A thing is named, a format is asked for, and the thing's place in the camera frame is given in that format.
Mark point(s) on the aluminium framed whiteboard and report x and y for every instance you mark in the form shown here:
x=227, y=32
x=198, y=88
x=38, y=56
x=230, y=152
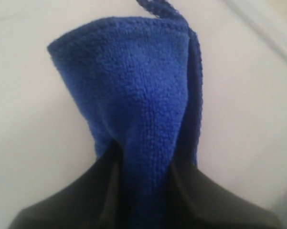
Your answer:
x=44, y=142

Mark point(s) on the blue microfiber cloth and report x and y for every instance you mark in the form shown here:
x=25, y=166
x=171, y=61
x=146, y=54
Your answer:
x=137, y=81

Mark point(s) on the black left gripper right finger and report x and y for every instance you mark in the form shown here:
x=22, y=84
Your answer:
x=196, y=202

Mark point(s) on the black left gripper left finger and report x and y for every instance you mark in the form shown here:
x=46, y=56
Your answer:
x=90, y=202

